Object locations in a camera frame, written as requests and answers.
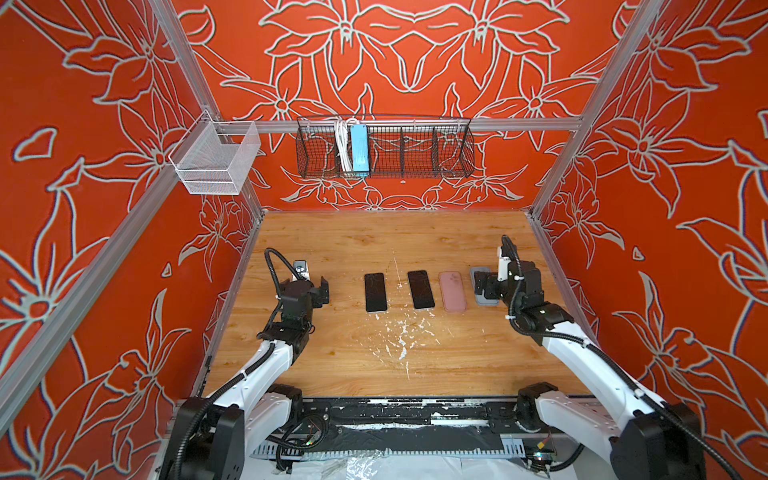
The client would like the white phone case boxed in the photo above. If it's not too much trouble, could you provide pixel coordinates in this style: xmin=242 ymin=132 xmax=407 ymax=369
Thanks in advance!
xmin=470 ymin=267 xmax=499 ymax=307

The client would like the pink phone case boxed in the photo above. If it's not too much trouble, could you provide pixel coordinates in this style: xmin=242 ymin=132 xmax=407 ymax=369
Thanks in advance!
xmin=439 ymin=271 xmax=467 ymax=313

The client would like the black phone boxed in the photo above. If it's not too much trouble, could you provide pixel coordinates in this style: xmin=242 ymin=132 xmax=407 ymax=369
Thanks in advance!
xmin=364 ymin=273 xmax=388 ymax=313

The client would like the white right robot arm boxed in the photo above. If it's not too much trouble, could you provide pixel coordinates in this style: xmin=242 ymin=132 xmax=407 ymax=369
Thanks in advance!
xmin=473 ymin=235 xmax=740 ymax=479

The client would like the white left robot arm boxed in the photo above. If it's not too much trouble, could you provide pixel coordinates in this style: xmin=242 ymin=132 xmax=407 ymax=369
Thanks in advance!
xmin=158 ymin=247 xmax=330 ymax=479

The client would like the light blue box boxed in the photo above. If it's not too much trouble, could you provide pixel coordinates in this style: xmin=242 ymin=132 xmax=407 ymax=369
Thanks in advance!
xmin=350 ymin=123 xmax=370 ymax=177

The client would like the clear acrylic bin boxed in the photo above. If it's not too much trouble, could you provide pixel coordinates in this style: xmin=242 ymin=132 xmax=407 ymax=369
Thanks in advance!
xmin=169 ymin=110 xmax=261 ymax=196

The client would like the aluminium back crossbar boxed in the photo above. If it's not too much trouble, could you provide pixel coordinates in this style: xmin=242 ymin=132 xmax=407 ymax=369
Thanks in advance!
xmin=214 ymin=117 xmax=581 ymax=135

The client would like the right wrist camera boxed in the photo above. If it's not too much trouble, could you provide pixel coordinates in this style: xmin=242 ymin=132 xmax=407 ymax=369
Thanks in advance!
xmin=497 ymin=247 xmax=512 ymax=282

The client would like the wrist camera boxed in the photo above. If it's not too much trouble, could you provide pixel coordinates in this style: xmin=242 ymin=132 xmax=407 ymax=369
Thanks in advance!
xmin=293 ymin=260 xmax=310 ymax=280
xmin=497 ymin=247 xmax=512 ymax=282

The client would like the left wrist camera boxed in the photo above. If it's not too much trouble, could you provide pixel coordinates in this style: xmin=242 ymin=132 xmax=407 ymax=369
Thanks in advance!
xmin=293 ymin=260 xmax=310 ymax=280

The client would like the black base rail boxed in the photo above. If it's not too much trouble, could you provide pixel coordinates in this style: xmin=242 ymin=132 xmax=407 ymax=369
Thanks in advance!
xmin=251 ymin=395 xmax=571 ymax=457

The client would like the white coiled cable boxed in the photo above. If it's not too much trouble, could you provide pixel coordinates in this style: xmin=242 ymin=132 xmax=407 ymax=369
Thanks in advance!
xmin=334 ymin=119 xmax=353 ymax=175

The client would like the black wire basket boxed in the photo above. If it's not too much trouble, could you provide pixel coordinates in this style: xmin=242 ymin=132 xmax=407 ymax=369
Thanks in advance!
xmin=296 ymin=115 xmax=477 ymax=180

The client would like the aluminium frame post right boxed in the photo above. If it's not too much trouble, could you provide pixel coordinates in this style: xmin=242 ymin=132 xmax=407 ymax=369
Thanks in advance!
xmin=529 ymin=0 xmax=663 ymax=219

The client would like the aluminium frame post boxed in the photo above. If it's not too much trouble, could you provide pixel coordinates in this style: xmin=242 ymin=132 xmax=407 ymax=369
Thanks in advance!
xmin=150 ymin=1 xmax=264 ymax=219
xmin=529 ymin=0 xmax=663 ymax=219

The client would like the aluminium frame post left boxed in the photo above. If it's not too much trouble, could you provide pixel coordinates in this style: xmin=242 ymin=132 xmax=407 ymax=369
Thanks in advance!
xmin=150 ymin=1 xmax=264 ymax=219

